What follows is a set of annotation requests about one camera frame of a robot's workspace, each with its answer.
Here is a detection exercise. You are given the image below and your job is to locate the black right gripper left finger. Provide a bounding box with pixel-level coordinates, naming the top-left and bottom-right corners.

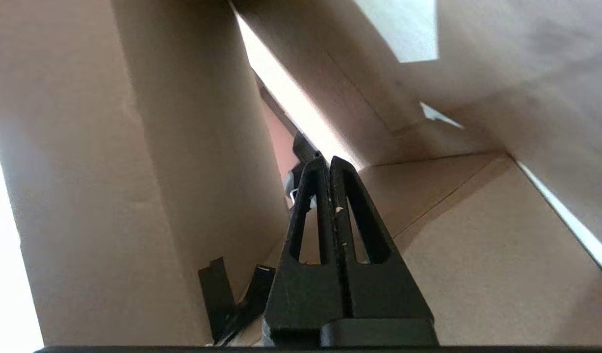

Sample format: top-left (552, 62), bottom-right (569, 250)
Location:
top-left (262, 156), bottom-right (342, 345)

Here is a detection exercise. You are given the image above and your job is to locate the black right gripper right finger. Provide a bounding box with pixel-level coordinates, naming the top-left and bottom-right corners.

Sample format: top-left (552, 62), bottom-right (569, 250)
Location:
top-left (330, 155), bottom-right (435, 320)

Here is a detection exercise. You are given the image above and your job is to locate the brown cardboard shoe box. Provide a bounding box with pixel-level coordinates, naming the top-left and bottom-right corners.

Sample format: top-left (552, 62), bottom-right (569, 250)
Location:
top-left (0, 0), bottom-right (602, 347)

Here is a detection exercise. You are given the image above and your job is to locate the robot head camera unit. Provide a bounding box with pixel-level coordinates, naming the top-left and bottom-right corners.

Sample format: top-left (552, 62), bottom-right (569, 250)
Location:
top-left (284, 131), bottom-right (327, 206)

